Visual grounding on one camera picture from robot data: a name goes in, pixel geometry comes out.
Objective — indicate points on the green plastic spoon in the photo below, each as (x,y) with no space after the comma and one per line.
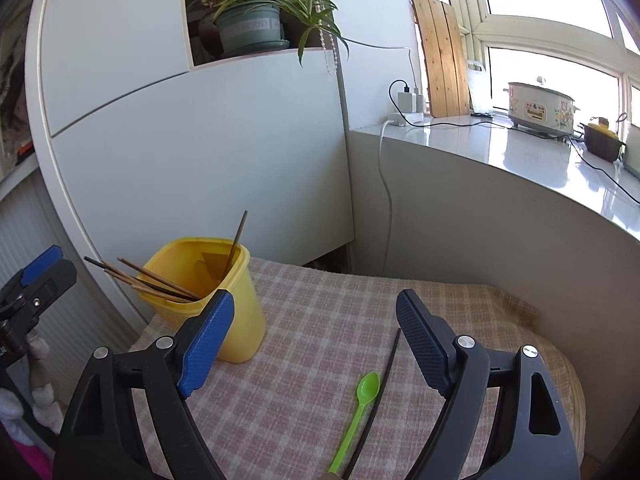
(367,387)

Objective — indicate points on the white plastic bag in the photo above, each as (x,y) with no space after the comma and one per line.
(479,85)

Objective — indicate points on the pink checked tablecloth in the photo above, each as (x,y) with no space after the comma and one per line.
(320,320)

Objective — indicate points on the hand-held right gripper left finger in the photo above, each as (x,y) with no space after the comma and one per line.
(207,345)

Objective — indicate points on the potted spider plant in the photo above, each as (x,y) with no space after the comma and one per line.
(250,27)

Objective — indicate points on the black chopstick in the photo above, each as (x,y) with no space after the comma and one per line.
(387,365)

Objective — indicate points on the white framed window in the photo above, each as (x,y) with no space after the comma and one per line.
(550,30)

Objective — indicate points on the brown pot with yellow lid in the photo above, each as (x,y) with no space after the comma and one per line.
(602,142)

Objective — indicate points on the white floral slow cooker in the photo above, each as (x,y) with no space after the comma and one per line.
(540,107)

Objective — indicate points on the white power strip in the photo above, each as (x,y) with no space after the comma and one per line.
(400,119)

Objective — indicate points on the person's left hand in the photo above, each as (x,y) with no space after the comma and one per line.
(44,397)

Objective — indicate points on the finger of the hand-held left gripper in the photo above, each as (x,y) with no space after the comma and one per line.
(45,280)

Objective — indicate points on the wooden board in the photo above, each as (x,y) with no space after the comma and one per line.
(442,60)

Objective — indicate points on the white cabinet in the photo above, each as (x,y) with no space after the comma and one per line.
(200,160)

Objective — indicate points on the pale green kettle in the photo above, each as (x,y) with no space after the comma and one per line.
(632,152)

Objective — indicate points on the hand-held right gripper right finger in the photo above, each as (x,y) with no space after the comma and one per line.
(425,345)

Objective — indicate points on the brown wooden chopstick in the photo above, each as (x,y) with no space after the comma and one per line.
(100,265)
(239,235)
(113,274)
(150,291)
(140,269)

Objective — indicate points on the white charger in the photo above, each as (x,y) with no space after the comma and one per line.
(406,102)

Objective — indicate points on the brown ceramic jar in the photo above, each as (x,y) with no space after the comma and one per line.
(207,30)

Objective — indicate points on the yellow plastic container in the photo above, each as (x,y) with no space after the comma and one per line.
(245,320)

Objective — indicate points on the grey ribbed panel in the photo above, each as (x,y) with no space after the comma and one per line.
(60,230)

